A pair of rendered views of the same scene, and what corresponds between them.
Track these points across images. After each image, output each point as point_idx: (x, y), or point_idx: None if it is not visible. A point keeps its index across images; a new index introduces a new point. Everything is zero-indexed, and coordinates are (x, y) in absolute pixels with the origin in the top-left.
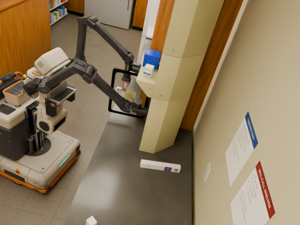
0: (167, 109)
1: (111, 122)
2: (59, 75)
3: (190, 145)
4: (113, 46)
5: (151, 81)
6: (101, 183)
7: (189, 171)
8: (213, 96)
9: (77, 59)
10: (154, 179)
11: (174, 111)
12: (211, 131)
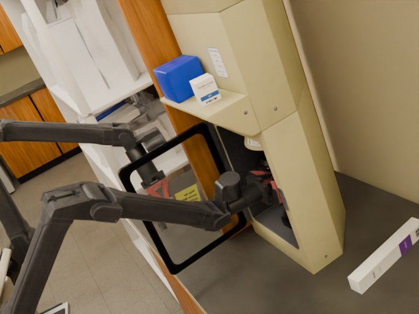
0: (304, 129)
1: (202, 289)
2: (32, 268)
3: (368, 186)
4: (75, 139)
5: (234, 98)
6: None
7: None
8: (329, 61)
9: (45, 192)
10: (415, 284)
11: (311, 129)
12: (404, 98)
